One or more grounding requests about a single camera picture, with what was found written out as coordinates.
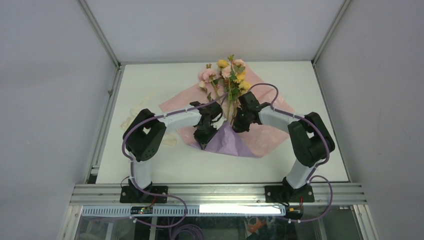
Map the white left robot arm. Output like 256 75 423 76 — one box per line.
122 101 223 203

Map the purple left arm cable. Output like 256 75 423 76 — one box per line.
121 92 229 229

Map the purple wrapping paper sheet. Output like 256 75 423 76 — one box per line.
200 121 257 158

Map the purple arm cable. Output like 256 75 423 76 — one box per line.
121 92 229 229
246 83 334 223

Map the peach fake rose stem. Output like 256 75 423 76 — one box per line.
226 55 249 101

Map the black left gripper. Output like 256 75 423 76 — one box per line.
193 122 219 150

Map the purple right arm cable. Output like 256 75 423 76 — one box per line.
246 83 334 223

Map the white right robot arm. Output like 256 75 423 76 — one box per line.
232 92 336 203

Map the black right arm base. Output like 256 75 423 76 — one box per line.
264 184 315 203

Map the pink wrapping paper sheet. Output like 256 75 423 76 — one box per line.
159 66 294 158

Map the white slotted cable duct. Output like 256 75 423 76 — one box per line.
81 204 286 218

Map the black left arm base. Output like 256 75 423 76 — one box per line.
119 179 169 204

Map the aluminium mounting rail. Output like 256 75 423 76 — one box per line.
69 182 367 206

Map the cream ribbon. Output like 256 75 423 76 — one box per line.
120 91 178 147

